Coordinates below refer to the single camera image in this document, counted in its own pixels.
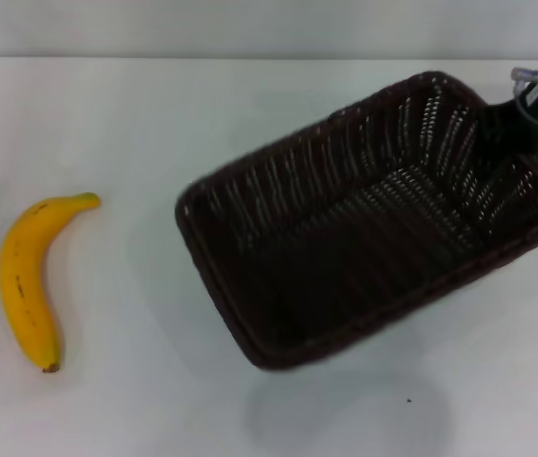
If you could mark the dark brown woven basket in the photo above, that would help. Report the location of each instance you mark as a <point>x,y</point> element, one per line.
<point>344,257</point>

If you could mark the yellow banana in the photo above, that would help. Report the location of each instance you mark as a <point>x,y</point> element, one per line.
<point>23,266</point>

